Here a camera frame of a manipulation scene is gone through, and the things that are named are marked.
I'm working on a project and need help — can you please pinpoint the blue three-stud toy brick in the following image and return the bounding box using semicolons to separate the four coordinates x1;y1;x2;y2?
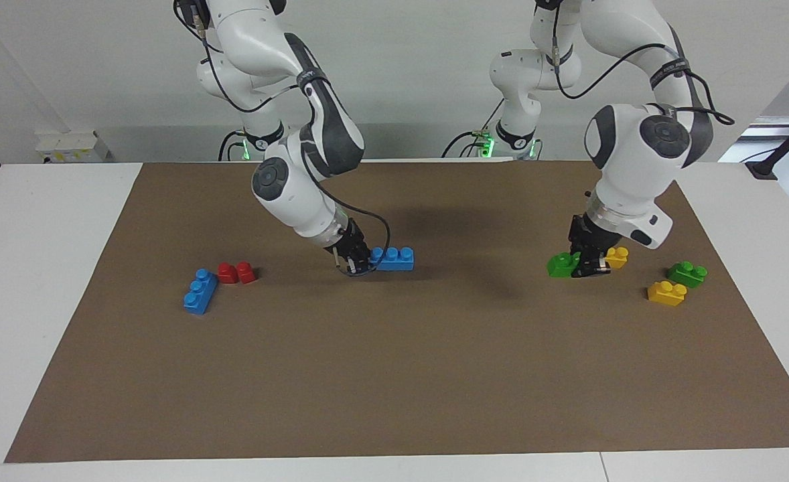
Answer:
369;246;415;272
183;268;219;315

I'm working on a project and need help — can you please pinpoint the black left base cable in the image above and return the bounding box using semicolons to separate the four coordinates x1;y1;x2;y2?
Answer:
441;100;506;159

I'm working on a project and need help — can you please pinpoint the red two-stud toy brick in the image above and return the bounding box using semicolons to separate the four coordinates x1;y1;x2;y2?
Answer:
217;260;257;285

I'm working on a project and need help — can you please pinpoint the white wall power box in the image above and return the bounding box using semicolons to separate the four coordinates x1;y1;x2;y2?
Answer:
35;131;111;164

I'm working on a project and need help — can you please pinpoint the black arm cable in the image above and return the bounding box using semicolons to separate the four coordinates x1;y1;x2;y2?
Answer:
173;0;392;276
552;27;733;125

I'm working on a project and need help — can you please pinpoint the black camera stand pole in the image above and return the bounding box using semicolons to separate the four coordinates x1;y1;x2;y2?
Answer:
746;106;789;180

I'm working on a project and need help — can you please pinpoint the brown paper table mat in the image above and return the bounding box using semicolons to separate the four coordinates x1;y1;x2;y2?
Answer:
4;159;789;464

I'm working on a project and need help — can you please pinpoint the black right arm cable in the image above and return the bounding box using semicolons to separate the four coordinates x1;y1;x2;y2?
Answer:
173;0;392;276

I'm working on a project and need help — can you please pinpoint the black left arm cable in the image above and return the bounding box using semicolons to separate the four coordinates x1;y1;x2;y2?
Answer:
552;27;733;125

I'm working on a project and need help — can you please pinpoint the green two-stud toy brick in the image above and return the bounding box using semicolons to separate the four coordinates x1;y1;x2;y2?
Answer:
547;252;581;279
667;260;709;289

